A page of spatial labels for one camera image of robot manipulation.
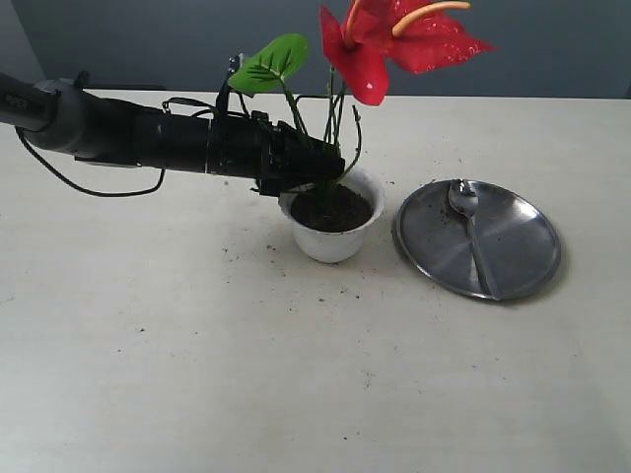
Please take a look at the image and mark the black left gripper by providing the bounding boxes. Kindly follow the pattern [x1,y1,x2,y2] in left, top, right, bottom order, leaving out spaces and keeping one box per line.
[205,112,345,197]

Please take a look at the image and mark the white scalloped flower pot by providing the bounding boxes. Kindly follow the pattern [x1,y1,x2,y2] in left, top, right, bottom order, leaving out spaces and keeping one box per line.
[278,168,386,263]

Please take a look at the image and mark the artificial red flower green stems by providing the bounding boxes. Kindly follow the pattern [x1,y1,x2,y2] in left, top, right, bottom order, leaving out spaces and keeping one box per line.
[228,1,497,194]

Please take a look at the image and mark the stainless steel spork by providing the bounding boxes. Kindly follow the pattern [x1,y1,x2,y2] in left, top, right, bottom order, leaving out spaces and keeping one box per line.
[448,178,499,301]

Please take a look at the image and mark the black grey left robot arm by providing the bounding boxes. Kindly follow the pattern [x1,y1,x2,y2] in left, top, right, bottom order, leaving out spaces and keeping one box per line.
[1,75,345,197]

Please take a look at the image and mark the dark soil in pot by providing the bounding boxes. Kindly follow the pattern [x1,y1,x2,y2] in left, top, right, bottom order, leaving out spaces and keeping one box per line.
[290,183,373,234]

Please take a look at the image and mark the round stainless steel plate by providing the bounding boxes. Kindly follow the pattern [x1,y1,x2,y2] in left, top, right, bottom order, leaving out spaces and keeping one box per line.
[391,178,562,302]

